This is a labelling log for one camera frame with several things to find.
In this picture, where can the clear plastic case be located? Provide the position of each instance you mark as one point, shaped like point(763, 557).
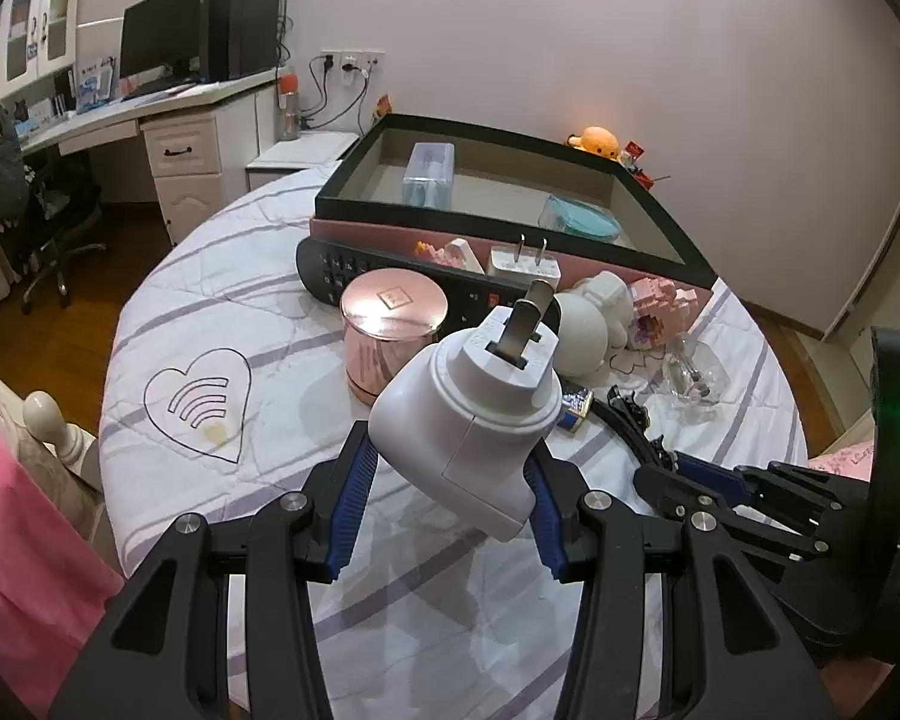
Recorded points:
point(429, 176)

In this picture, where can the black remote control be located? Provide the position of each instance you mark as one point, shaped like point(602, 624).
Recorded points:
point(330, 270)

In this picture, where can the white low side table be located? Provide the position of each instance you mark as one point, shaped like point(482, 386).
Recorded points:
point(300, 154)

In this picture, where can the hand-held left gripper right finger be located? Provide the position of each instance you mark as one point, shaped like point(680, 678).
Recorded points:
point(544, 525)

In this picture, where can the clear glass bottle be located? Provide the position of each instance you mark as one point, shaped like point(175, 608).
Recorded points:
point(694, 375)

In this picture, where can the bottle with orange cap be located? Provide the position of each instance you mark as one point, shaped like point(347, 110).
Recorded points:
point(289, 109)

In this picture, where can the white desk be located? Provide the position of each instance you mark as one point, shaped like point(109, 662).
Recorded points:
point(120, 116)

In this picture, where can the small blue gold box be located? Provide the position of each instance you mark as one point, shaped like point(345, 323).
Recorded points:
point(576, 411)

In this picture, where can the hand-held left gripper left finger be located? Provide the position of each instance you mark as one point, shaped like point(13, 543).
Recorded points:
point(352, 495)

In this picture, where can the small red toy figure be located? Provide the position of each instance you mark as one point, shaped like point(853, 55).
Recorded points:
point(631, 155)

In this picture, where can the pink box with black rim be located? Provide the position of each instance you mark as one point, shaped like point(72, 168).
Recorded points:
point(495, 187)

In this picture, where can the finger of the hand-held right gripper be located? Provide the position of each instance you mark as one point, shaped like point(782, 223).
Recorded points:
point(712, 476)
point(667, 491)

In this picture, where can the white wall socket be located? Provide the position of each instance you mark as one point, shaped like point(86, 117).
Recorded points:
point(352, 61)

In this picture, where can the white figurine toy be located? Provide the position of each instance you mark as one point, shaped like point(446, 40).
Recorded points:
point(585, 330)

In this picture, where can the white desk drawer unit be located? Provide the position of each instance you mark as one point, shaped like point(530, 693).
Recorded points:
point(184, 165)

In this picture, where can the small pink block toy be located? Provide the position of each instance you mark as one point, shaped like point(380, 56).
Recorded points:
point(450, 251)

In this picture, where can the teal round lidded container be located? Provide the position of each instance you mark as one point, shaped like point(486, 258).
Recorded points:
point(581, 219)

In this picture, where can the blue white box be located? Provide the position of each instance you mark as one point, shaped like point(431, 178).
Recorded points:
point(96, 82)

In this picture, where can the pink blanket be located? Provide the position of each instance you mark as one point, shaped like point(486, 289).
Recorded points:
point(15, 540)

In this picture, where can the black computer tower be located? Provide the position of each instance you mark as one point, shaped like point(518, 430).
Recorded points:
point(247, 30)

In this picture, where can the rose gold round tin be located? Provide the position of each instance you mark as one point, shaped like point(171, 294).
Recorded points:
point(390, 315)

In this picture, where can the white wooden bed post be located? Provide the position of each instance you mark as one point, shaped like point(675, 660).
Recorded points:
point(49, 420)

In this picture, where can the small orange packet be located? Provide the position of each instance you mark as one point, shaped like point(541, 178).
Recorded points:
point(382, 105)

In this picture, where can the black keyboard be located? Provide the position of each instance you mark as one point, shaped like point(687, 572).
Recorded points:
point(157, 86)

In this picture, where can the black office chair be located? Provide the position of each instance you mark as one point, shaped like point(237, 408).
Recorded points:
point(60, 217)

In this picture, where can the large white power adapter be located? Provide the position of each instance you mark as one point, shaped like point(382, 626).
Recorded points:
point(450, 427)

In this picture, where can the white striped quilt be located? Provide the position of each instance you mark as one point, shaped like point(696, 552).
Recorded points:
point(270, 360)

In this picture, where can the pink printed pillow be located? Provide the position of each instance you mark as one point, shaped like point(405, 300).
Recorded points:
point(840, 457)

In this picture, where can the black computer monitor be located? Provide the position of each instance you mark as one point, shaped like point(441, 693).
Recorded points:
point(165, 30)

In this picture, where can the large pink block toy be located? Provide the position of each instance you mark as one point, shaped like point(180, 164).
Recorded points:
point(664, 307)

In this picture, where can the orange plush octopus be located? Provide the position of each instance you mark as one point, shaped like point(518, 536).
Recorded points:
point(594, 142)

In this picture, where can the small white charger plug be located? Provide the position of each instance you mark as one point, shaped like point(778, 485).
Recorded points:
point(521, 266)

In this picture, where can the white glass door cabinet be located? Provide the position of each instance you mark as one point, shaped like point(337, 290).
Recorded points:
point(37, 22)

